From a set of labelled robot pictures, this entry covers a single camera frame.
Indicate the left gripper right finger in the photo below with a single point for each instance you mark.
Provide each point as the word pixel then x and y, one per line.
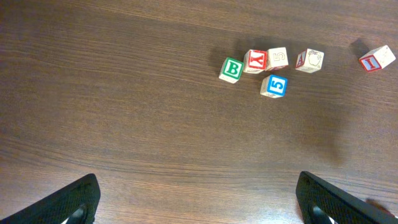
pixel 322 202

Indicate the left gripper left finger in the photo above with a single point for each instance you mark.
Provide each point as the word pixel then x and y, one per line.
pixel 74 203

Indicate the blue 5 number block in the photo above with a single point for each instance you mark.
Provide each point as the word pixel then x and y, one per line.
pixel 274 86

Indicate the plain wooden apple block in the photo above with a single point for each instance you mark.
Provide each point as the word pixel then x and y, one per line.
pixel 309 61

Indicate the wooden block with red side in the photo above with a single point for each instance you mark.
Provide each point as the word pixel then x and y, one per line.
pixel 276 59

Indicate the red Y letter block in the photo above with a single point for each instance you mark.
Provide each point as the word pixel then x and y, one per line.
pixel 255 61

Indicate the green B letter block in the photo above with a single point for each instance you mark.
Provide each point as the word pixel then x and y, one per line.
pixel 231 70

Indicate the wooden block red I side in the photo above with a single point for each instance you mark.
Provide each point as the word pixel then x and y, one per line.
pixel 377 59

